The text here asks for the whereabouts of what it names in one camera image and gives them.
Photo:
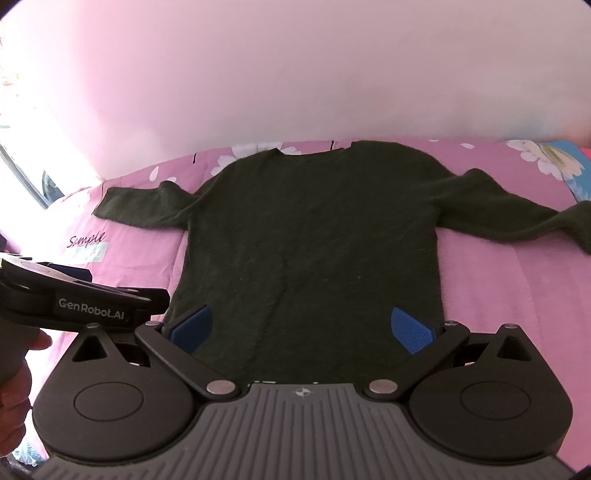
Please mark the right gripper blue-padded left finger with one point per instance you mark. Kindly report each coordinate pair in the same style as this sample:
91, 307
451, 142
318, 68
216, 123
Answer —
173, 344

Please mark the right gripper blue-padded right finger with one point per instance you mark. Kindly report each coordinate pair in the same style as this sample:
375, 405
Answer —
428, 350

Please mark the dark green knit sweater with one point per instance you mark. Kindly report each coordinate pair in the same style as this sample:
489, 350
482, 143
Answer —
303, 259

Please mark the person's left hand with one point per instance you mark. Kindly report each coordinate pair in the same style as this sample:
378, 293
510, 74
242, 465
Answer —
15, 405

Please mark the pink floral bed sheet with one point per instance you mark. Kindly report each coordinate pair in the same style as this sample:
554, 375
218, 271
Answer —
543, 285

